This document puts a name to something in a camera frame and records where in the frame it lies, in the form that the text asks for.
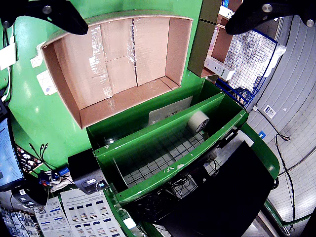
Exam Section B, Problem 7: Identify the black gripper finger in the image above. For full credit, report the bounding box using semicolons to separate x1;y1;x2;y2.
225;0;316;35
0;0;89;35

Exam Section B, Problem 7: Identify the open cardboard box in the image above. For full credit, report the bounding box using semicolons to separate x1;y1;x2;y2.
187;19;235;79
199;0;245;28

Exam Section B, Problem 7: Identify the tall white product box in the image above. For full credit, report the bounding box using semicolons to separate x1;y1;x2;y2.
204;55;236;81

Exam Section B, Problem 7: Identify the large shallow cardboard tray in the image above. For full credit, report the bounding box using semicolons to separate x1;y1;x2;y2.
40;9;194;129

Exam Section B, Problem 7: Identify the pale label sheet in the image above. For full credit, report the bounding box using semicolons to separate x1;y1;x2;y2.
36;70;58;96
30;44;44;69

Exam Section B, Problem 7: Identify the white card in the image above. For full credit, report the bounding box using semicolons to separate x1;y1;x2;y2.
0;41;19;72

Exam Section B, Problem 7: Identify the grey roller shutter door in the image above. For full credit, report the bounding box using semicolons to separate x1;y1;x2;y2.
246;14;316;230

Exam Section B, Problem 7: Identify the white door notice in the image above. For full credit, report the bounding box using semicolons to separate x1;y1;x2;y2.
263;104;277;119

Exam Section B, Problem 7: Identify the beige tape roll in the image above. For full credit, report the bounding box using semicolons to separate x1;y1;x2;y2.
187;110;210;134

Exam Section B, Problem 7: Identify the flower patterned card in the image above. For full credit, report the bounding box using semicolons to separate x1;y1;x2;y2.
14;145;42;173

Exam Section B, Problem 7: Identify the green metal shelf unit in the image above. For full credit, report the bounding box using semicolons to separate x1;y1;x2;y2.
85;78;281;237

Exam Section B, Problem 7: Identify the black label printer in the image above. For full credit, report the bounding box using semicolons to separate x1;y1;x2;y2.
68;148;110;196

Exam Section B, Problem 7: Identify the black round device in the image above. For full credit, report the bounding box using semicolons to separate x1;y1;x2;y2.
11;177;49;209

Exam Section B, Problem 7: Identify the printed colour chart sheet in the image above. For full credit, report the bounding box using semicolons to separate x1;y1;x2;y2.
60;189;126;237
34;196;75;237

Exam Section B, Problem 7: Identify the blue wire mesh cage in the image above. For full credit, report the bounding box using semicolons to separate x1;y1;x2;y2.
216;29;279;107

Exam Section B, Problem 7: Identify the white cable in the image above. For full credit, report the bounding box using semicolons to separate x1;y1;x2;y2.
1;66;13;102

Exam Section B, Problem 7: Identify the black door cable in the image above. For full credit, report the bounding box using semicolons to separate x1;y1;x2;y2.
253;108;298;219

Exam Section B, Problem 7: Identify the black audio cables bundle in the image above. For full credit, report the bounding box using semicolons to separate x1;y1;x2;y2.
28;142;50;171

